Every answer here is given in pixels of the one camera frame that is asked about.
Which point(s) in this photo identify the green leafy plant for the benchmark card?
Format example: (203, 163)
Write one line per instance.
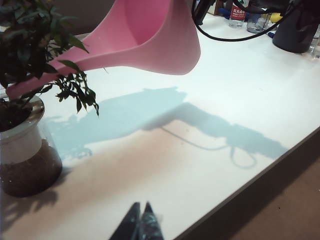
(25, 30)

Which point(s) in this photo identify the dark grey cylindrical object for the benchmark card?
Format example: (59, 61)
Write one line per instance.
(292, 35)

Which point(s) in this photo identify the yellow object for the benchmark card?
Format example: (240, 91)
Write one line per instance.
(276, 17)

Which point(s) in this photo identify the blue object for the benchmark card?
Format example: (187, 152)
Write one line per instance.
(223, 12)

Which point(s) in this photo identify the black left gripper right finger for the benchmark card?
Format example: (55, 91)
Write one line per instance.
(150, 225)

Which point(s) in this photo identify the pink plastic watering can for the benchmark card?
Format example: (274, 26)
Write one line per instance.
(155, 37)

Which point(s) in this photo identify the red label water bottle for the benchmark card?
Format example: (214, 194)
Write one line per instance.
(236, 15)

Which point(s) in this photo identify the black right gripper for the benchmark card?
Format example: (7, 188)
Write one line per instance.
(201, 11)

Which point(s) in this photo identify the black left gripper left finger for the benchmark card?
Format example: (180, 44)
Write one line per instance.
(128, 225)

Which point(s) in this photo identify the clear glass jar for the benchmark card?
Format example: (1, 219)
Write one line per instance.
(257, 25)

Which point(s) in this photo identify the grey desk partition panel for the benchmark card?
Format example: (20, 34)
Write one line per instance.
(82, 15)

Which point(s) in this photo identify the clear drinking glass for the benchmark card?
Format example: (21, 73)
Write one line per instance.
(316, 47)

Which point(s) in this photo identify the white inner plant pot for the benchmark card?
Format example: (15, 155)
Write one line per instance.
(20, 145)

